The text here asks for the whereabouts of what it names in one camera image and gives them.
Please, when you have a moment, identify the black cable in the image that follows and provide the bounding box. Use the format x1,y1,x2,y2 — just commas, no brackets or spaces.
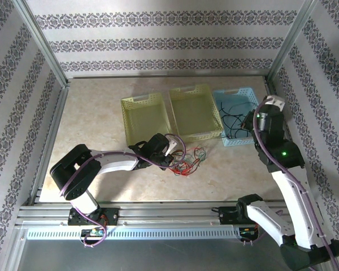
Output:
222,112,257,141
219,98,258,121

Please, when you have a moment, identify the tangle of coloured wires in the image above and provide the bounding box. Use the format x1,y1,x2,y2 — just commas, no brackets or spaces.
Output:
169,146,207,170

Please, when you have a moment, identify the blue plastic basket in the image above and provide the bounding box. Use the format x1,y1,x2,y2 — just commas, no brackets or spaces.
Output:
213,86,261,148

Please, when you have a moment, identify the pale green plastic basket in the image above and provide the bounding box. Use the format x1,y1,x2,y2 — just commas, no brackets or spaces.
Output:
120,92,175,147

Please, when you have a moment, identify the yellow plastic basket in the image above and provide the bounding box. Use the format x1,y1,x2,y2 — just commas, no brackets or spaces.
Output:
168,84,224,143

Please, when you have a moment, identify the small terminal board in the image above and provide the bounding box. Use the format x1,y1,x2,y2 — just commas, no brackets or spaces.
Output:
81,227,107,238
239,226,259,238

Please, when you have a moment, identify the grey metal sheet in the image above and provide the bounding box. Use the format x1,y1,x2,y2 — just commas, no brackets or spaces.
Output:
15,238,323,271

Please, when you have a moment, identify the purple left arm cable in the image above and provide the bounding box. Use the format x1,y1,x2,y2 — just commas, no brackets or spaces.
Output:
59,134,187,250

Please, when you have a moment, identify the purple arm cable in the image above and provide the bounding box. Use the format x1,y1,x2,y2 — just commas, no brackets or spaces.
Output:
241,97,339,271
59,134,187,250

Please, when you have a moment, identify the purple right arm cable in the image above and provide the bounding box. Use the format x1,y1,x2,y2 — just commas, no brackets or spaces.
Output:
241,97,339,271

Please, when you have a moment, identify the aluminium side rail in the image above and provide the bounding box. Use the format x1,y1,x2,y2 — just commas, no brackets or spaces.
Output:
264,78,310,203
28,84,71,206

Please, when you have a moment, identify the aluminium mounting rail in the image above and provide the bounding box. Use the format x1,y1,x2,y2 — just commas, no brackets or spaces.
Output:
15,200,327,228

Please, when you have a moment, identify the grey slotted cable duct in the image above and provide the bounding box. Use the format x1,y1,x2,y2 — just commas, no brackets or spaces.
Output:
26,226,244,241

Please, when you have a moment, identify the aluminium rear rail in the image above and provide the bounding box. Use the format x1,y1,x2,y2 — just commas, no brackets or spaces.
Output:
67,75,269,81

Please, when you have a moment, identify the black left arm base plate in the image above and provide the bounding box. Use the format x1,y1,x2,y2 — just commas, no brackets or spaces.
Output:
67,207,120,226

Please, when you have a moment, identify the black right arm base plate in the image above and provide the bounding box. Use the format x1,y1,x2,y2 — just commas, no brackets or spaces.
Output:
219,206,251,226

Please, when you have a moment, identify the aluminium frame post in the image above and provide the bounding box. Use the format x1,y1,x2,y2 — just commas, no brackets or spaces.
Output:
13,0,71,89
267,0,321,85

